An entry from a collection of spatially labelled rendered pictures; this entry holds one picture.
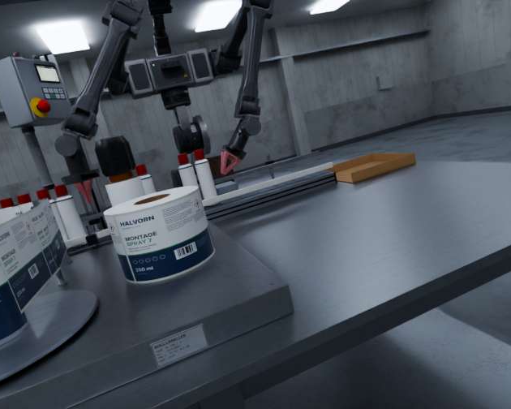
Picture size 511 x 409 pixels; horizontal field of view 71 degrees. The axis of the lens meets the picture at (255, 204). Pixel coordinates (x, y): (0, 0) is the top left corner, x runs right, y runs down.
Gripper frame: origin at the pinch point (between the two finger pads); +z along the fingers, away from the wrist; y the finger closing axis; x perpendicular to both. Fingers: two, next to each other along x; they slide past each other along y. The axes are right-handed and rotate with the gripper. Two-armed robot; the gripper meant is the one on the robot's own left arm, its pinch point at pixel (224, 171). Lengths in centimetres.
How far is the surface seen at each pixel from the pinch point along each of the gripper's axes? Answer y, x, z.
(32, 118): -1, -60, 11
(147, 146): -726, 9, -31
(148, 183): 1.4, -21.9, 14.9
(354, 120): -716, 462, -343
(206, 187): 0.5, -3.5, 7.9
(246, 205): 4.6, 11.7, 7.5
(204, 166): 0.7, -7.3, 1.5
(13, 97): -3, -67, 8
